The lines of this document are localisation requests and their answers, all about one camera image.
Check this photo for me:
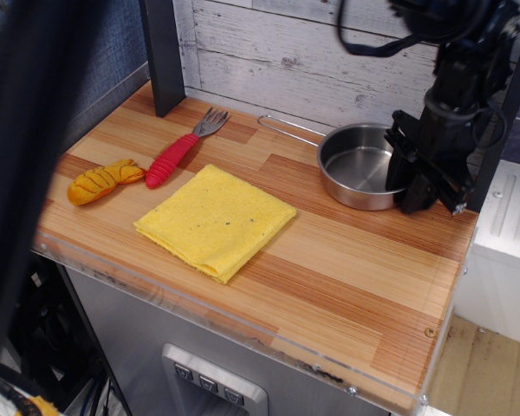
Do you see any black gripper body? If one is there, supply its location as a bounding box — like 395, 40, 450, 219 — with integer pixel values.
386, 90, 480, 215

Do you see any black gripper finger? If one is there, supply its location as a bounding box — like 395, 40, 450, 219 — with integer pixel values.
386, 139, 416, 191
401, 172, 440, 214

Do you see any stainless steel pot with handle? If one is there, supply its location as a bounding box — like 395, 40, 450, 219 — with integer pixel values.
257, 114, 406, 211

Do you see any yellow folded napkin cloth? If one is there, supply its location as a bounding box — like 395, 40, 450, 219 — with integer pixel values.
133, 165, 296, 284

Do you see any white ribbed appliance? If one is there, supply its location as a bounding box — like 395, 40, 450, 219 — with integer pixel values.
453, 161, 520, 342

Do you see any clear acrylic table guard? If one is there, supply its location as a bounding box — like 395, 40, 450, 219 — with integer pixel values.
29, 64, 478, 416

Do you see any silver button panel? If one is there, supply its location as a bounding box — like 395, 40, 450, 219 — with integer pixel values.
161, 343, 269, 415

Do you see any stainless steel cabinet front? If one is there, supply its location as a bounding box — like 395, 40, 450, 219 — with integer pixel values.
64, 268, 386, 415

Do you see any orange plush toy bottom corner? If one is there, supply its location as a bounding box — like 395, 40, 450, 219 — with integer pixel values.
19, 396, 61, 416

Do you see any dark grey right post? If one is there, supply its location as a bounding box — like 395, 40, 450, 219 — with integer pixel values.
467, 51, 520, 212

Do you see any dark grey post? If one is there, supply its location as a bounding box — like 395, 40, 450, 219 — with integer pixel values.
467, 51, 520, 212
139, 0, 185, 117

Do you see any red handled metal fork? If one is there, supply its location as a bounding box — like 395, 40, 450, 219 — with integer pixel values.
145, 107, 230, 189

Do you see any dark grey left post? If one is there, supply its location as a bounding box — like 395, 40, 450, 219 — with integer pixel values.
139, 0, 185, 117

